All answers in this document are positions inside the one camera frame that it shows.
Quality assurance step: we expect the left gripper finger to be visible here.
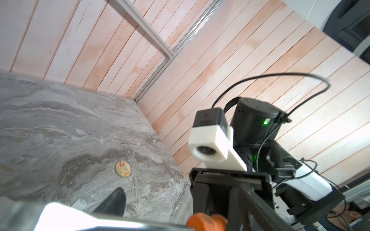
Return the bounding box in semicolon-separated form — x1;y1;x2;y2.
93;187;127;217

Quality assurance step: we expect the small beige round toy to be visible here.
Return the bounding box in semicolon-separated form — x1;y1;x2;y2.
115;161;132;177

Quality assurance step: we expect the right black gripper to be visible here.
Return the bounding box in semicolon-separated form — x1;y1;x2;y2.
189;97;289;231

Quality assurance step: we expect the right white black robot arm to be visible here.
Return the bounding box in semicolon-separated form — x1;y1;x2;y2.
187;97;345;231

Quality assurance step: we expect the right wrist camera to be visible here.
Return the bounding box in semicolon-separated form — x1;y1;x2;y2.
188;107;251;171

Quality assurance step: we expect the orange handle screwdriver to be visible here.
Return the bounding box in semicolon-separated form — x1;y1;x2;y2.
186;213;228;231

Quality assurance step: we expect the long white TV remote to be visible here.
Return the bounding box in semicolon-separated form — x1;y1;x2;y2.
1;196;192;231

